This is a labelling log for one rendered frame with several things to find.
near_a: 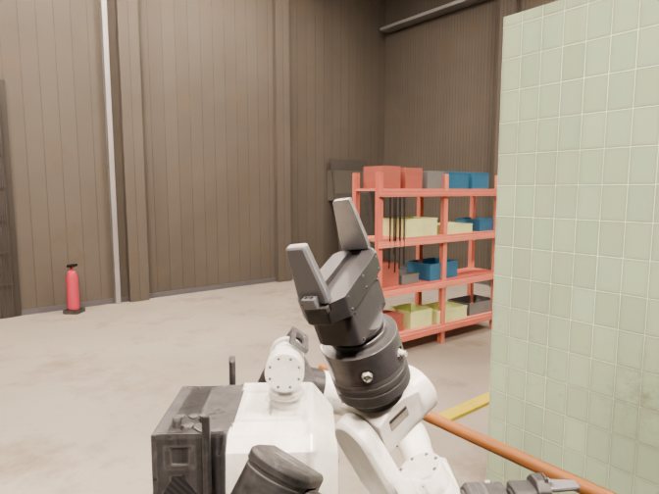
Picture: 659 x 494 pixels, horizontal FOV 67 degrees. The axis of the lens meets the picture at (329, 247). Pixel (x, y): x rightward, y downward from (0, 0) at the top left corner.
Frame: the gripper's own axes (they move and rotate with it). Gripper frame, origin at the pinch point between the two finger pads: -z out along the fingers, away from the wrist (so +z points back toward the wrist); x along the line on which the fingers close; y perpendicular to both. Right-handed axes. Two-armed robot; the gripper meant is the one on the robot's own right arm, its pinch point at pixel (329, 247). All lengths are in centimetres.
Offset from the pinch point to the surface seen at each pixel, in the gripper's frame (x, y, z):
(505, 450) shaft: 42, 1, 74
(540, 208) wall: 189, -2, 80
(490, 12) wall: 977, -133, 32
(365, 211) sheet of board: 862, -426, 339
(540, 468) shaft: 38, 9, 74
